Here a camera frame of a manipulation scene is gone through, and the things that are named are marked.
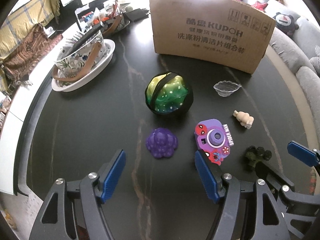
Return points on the grey curved sofa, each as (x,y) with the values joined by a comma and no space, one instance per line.
(296,51)

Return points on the purple grape toy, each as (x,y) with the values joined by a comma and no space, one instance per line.
(161,143)

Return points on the brown patterned cloth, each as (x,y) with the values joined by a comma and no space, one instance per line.
(22,61)

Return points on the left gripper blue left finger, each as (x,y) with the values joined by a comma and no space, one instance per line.
(111,174)

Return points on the floral bowl with leather strap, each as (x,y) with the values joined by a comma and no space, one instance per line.
(77,64)

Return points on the dark round sailboat cushion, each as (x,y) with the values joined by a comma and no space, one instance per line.
(286,23)

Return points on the clear leaf-shaped dish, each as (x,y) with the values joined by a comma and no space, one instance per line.
(226,88)

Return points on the green ball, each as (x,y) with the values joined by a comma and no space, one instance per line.
(169,94)

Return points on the purple spider-man toy camera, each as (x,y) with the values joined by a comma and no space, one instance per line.
(215,139)

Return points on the beige small figurine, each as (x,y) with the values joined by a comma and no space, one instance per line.
(244,118)

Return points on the cardboard box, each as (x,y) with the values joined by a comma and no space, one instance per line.
(226,32)

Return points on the yellow plaid blanket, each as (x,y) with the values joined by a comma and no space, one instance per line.
(19,24)

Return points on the basket with snack packets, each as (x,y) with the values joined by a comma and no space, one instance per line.
(111,18)

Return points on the white oval plate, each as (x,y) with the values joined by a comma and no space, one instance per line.
(58,86)

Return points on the striped star cushion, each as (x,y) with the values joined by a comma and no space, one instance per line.
(315,61)

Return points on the black remote in bowl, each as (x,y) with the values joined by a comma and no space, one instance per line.
(80,39)

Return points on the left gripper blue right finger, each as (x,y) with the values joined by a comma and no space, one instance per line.
(210,175)

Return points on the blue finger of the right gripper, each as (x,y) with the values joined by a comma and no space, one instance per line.
(274,178)
(304,154)

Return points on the red star plush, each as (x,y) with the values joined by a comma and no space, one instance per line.
(259,6)

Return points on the green toy truck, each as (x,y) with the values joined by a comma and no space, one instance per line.
(254,155)

